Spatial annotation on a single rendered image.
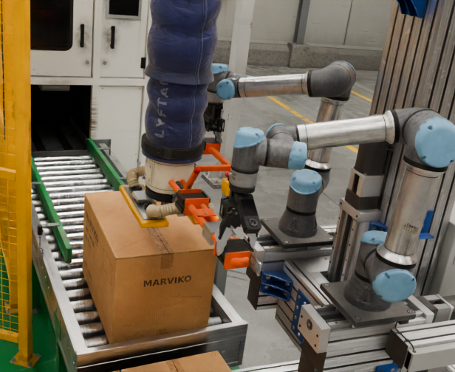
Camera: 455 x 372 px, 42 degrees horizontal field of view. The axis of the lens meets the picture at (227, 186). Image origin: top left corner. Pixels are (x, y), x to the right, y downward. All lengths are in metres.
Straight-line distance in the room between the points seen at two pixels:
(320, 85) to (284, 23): 9.86
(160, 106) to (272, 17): 9.91
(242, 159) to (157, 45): 0.59
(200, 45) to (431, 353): 1.21
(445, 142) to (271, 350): 2.07
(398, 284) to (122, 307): 1.06
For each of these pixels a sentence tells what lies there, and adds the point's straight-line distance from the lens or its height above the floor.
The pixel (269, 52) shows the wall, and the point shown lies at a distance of 11.79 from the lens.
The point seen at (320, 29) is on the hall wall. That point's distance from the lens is 12.37.
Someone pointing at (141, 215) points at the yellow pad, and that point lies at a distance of 2.08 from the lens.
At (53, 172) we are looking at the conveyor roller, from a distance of 4.02.
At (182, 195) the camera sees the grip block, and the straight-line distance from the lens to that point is 1.95.
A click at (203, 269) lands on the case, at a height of 0.86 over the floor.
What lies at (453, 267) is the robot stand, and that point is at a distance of 2.28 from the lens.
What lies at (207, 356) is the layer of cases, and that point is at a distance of 2.41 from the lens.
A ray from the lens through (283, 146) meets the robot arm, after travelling 1.55.
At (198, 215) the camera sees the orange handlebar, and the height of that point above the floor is 1.25.
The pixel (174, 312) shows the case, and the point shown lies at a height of 0.68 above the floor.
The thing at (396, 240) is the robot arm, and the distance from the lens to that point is 1.71.
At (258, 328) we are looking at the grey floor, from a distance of 3.55.
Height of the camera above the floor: 2.02
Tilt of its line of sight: 22 degrees down
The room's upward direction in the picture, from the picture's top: 7 degrees clockwise
